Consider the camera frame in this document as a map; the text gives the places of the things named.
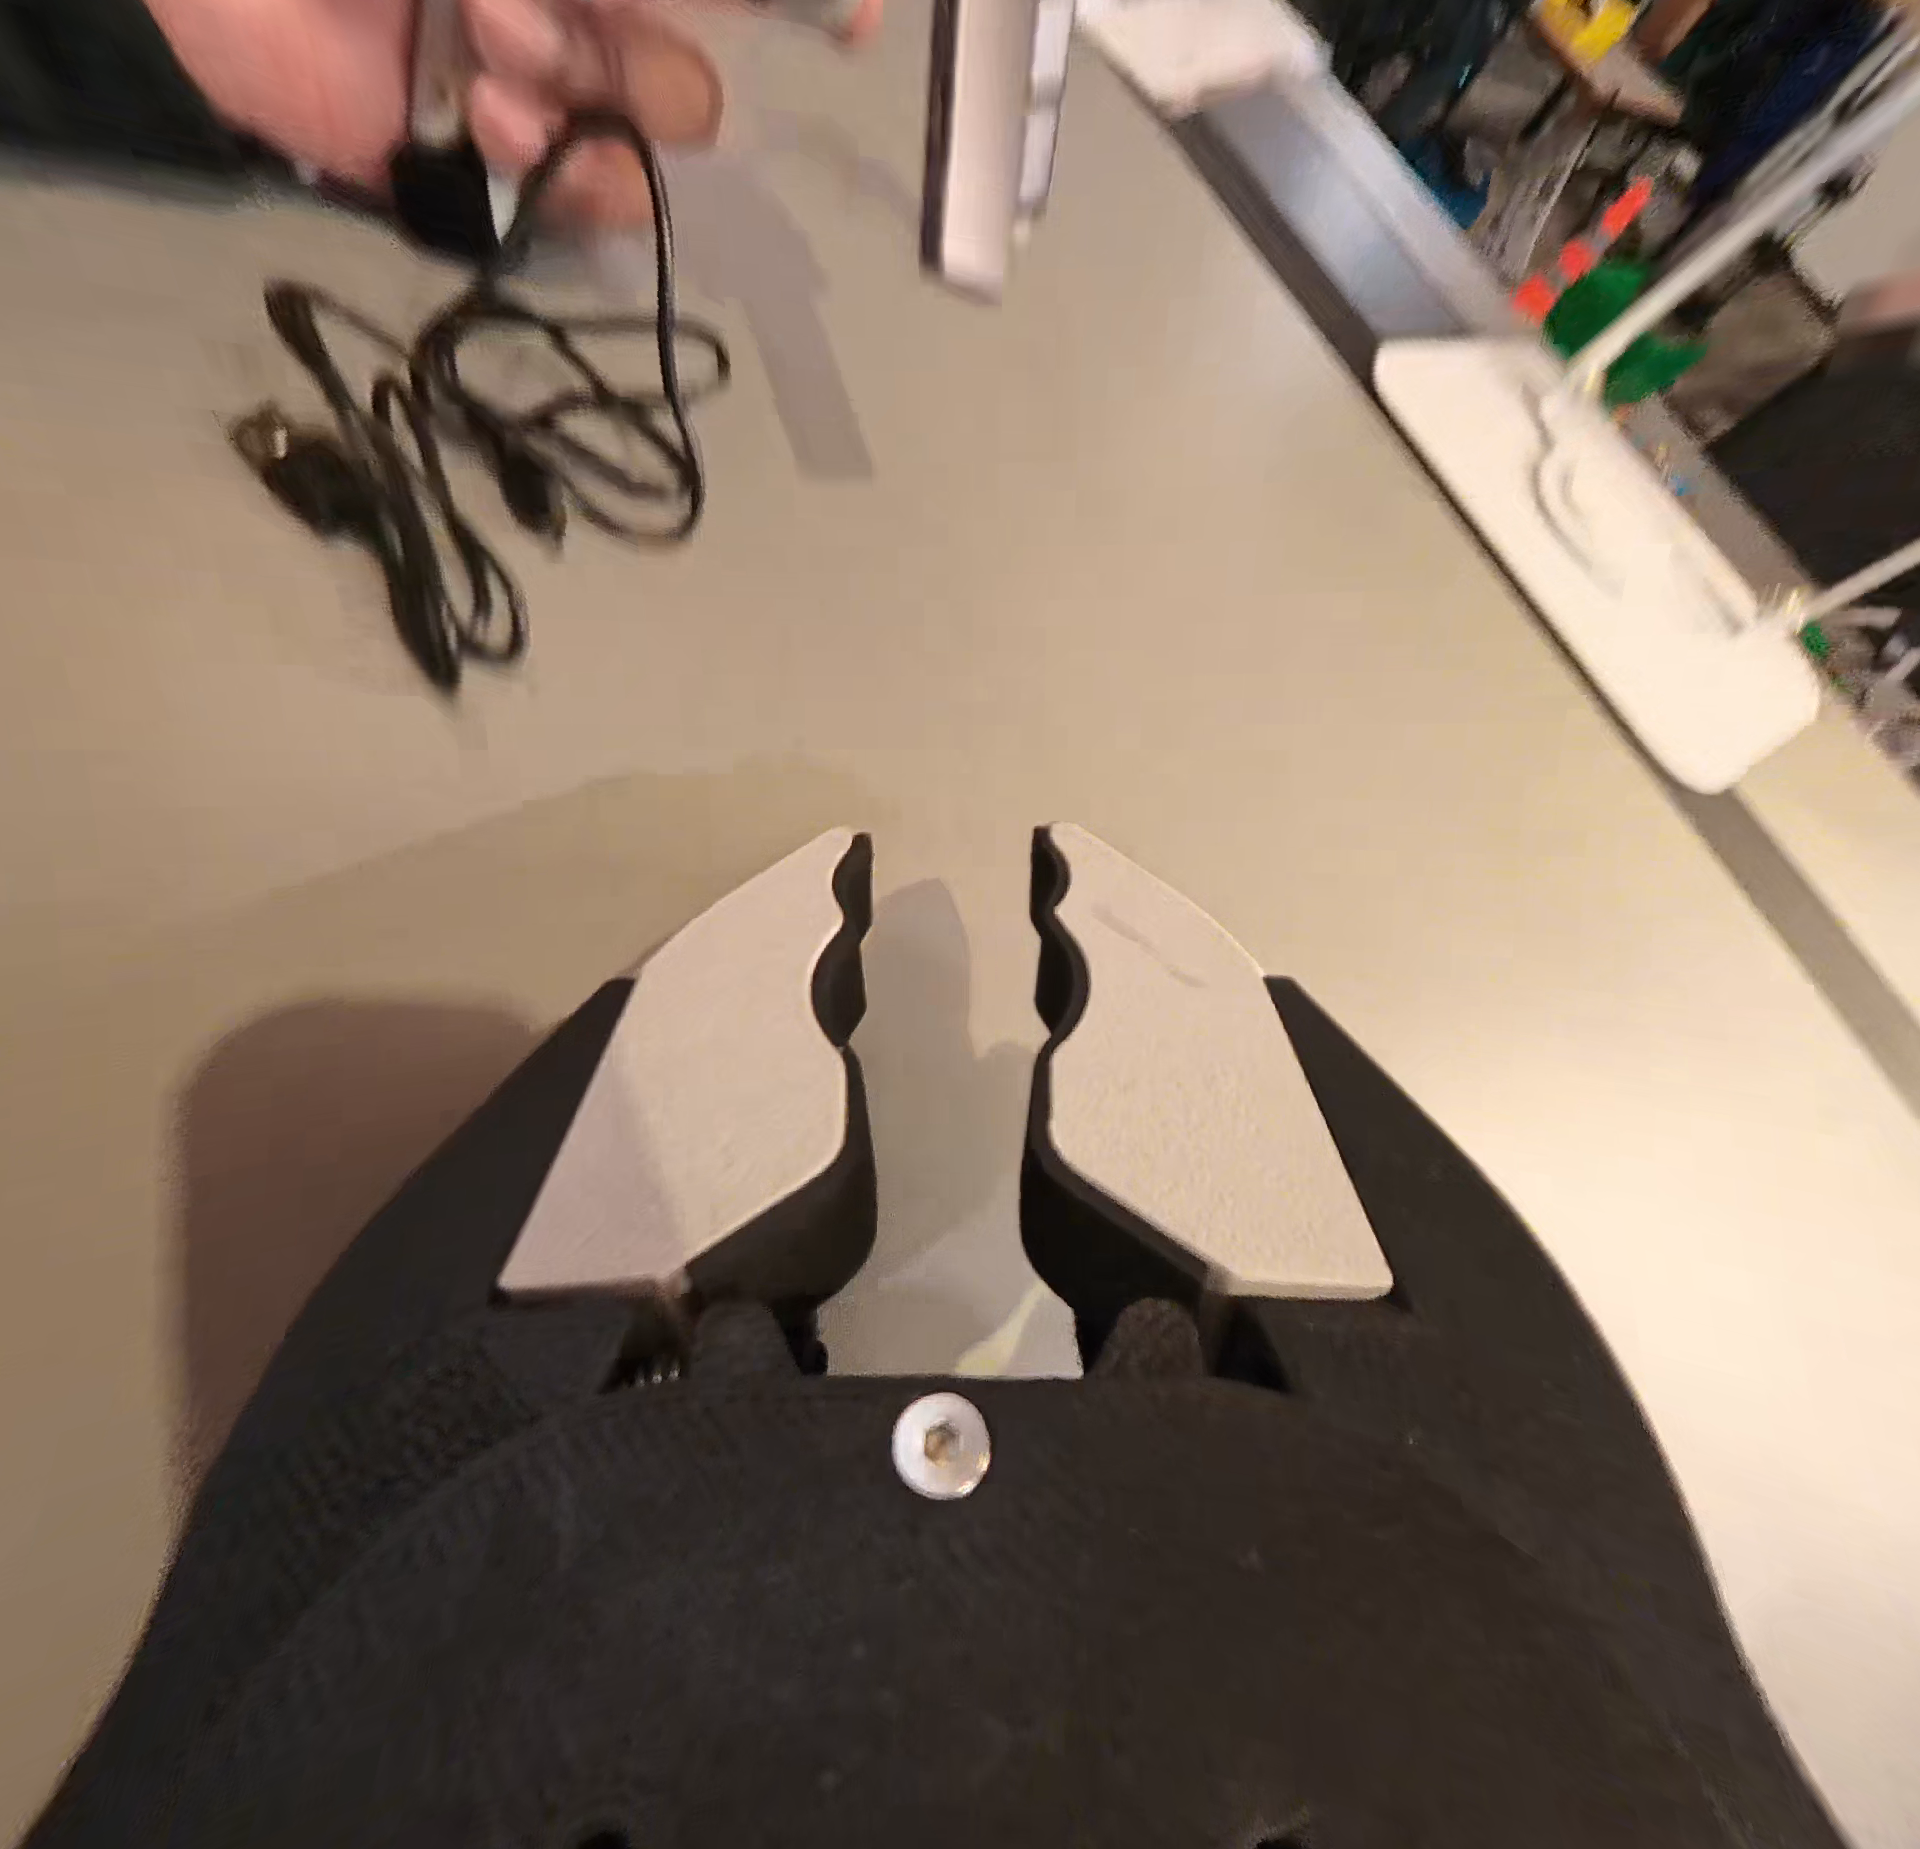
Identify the person's left forearm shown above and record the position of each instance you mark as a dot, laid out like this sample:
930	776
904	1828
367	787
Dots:
76	48

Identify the white lamp base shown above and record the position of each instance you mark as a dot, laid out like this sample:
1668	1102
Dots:
1589	528

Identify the white flat device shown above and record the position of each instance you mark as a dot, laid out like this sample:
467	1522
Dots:
982	107

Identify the white paper box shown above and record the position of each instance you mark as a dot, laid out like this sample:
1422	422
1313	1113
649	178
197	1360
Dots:
1201	11

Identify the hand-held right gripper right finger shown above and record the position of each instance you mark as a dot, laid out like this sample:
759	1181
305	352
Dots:
1201	1113

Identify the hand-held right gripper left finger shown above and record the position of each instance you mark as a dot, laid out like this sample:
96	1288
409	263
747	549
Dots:
704	1113

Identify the person's left hand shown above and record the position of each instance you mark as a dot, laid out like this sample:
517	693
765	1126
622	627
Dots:
300	33

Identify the green and red toy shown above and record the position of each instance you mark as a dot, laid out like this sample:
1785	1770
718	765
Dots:
1620	322

